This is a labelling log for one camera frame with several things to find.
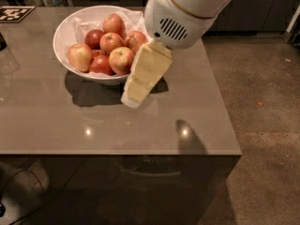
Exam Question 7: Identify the black cable under table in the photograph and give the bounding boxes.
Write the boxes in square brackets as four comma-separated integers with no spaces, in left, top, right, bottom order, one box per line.
[0,169,48,225]

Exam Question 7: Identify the red-yellow apple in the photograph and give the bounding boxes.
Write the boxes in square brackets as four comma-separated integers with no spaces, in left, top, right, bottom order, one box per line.
[99,32,125,54]
[109,47,135,75]
[102,13,126,37]
[125,30,147,53]

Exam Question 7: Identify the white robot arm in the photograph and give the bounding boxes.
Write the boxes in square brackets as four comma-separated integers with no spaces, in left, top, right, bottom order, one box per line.
[121,0,232,108]

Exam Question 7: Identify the dark kitchen cabinets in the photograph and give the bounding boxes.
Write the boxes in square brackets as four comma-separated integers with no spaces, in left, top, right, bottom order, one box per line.
[71,0,300,33]

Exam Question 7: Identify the front dark red apple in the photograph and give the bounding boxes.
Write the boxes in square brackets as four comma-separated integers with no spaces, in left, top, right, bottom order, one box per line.
[89,54,114,76]

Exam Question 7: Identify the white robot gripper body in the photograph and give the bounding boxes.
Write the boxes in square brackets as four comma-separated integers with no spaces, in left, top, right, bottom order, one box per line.
[144,0,216,50]

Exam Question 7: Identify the white paper bowl liner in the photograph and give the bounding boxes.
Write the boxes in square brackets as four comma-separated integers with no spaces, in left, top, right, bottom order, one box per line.
[61,8,151,79]

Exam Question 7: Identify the left yellow-red apple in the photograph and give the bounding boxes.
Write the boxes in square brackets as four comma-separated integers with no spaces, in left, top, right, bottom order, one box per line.
[67,43,94,72]

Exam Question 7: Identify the small hidden red apple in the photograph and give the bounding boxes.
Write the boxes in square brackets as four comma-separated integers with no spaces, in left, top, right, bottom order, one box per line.
[92,50,105,57]

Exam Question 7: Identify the black white marker tag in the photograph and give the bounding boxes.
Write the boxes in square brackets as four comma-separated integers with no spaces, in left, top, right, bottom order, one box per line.
[0,6,35,23]

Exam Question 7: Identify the white ceramic bowl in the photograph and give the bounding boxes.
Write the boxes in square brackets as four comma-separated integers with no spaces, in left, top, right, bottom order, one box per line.
[52,5,151,86]

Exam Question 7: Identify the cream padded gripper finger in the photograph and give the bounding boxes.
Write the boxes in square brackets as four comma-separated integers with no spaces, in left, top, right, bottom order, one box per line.
[121,40,173,108]

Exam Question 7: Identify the dark object at left edge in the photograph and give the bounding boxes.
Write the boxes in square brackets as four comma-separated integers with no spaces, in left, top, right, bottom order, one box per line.
[0,33,7,51]

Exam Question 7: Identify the dark red back-left apple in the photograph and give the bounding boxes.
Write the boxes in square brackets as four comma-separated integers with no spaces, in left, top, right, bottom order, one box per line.
[84,29,104,50]

